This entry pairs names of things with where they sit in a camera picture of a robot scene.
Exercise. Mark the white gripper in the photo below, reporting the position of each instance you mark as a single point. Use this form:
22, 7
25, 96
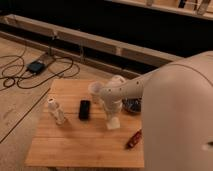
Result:
112, 109

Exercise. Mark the white sponge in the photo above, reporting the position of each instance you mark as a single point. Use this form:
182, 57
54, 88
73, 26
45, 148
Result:
113, 123

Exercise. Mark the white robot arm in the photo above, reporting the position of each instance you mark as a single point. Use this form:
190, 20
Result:
177, 113

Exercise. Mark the dark ceramic bowl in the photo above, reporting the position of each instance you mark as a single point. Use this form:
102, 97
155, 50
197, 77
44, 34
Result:
132, 105

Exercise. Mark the black smartphone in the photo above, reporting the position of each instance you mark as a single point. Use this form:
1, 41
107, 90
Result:
84, 110

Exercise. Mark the red snack wrapper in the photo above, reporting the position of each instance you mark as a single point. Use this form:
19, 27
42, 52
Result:
134, 139

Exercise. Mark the wooden table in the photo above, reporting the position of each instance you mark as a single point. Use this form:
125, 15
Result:
79, 143

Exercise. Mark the clear plastic bottle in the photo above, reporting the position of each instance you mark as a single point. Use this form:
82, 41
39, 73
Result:
56, 111

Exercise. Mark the blue power adapter box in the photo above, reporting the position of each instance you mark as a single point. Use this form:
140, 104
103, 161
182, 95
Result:
35, 67

